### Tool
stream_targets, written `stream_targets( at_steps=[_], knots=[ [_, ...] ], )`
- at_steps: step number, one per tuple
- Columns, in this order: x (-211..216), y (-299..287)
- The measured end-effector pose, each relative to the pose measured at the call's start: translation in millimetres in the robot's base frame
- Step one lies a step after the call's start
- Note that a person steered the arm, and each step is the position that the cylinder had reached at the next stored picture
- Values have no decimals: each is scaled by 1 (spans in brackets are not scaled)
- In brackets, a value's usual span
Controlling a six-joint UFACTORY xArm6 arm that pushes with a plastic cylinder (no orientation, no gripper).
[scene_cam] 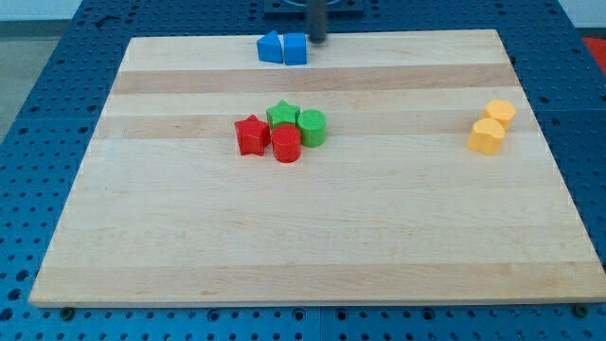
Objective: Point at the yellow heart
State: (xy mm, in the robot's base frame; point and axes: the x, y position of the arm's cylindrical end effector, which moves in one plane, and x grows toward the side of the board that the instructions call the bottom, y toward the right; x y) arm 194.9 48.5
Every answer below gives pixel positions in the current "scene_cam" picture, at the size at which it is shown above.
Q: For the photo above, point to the light wooden board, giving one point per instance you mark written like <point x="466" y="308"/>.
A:
<point x="392" y="209"/>

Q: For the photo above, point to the green cylinder block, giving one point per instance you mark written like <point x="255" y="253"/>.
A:
<point x="312" y="126"/>

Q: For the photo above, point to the yellow heart block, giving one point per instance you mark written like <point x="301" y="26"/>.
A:
<point x="486" y="136"/>

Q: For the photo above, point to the red star block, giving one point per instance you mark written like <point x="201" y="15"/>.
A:
<point x="253" y="135"/>

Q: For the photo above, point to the blue cube block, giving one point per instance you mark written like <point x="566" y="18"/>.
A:
<point x="295" y="48"/>

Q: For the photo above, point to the green star block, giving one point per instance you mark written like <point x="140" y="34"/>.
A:
<point x="282" y="113"/>

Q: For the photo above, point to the blue triangle block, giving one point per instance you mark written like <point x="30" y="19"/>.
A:
<point x="269" y="48"/>

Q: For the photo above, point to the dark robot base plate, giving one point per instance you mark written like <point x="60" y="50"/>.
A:
<point x="274" y="8"/>

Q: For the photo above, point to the yellow hexagon block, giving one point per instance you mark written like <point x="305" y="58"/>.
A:
<point x="500" y="110"/>

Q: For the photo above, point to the grey cylindrical robot pointer tool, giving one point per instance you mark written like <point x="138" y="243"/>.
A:
<point x="317" y="16"/>

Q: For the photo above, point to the red cylinder block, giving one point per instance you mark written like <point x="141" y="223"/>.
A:
<point x="286" y="142"/>

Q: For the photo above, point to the red object at right edge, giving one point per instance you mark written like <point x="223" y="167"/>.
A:
<point x="597" y="47"/>

